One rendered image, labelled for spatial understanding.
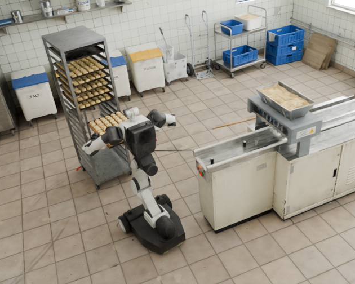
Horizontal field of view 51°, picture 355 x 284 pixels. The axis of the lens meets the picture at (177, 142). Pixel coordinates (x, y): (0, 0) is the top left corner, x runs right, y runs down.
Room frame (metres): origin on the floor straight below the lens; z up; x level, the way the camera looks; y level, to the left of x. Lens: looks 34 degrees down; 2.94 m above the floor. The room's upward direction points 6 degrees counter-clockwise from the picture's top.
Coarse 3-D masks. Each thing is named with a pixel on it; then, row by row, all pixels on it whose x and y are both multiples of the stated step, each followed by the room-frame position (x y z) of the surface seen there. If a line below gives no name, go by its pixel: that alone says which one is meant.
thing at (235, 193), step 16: (240, 144) 2.99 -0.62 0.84; (208, 160) 2.79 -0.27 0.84; (224, 160) 2.76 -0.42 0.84; (256, 160) 2.74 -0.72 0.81; (272, 160) 2.80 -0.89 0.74; (224, 176) 2.63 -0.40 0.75; (240, 176) 2.69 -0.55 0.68; (256, 176) 2.75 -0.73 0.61; (272, 176) 2.81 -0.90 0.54; (208, 192) 2.67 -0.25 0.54; (224, 192) 2.63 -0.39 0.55; (240, 192) 2.69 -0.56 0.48; (256, 192) 2.75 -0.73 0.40; (272, 192) 2.81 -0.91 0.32; (208, 208) 2.70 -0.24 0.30; (224, 208) 2.63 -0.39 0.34; (240, 208) 2.69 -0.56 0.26; (256, 208) 2.75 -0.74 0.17; (224, 224) 2.63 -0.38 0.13
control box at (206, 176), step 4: (196, 160) 2.83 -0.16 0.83; (200, 160) 2.80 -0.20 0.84; (196, 164) 2.84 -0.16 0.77; (200, 164) 2.75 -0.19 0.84; (204, 164) 2.73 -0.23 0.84; (196, 168) 2.85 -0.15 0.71; (200, 168) 2.75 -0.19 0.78; (204, 168) 2.67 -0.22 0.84; (204, 172) 2.67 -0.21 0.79; (204, 176) 2.68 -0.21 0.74; (208, 176) 2.64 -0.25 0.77; (208, 180) 2.64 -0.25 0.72
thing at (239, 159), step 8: (344, 120) 3.12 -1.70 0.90; (352, 120) 3.12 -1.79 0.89; (328, 128) 3.02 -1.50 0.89; (272, 144) 2.84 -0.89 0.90; (280, 144) 2.84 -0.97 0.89; (248, 152) 2.76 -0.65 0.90; (256, 152) 2.76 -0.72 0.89; (264, 152) 2.79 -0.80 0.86; (232, 160) 2.67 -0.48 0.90; (240, 160) 2.70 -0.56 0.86; (208, 168) 2.60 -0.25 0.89; (216, 168) 2.62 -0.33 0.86
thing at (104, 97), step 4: (64, 92) 4.04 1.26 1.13; (68, 96) 3.91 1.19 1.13; (100, 96) 3.78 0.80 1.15; (104, 96) 3.78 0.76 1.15; (108, 96) 3.75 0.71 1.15; (72, 100) 3.80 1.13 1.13; (88, 100) 3.73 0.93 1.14; (92, 100) 3.70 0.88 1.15; (96, 100) 3.69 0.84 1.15; (100, 100) 3.72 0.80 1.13; (104, 100) 3.70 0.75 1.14; (80, 104) 3.63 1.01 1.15; (84, 104) 3.65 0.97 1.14; (88, 104) 3.61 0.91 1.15; (92, 104) 3.63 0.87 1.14; (80, 108) 3.58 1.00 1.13
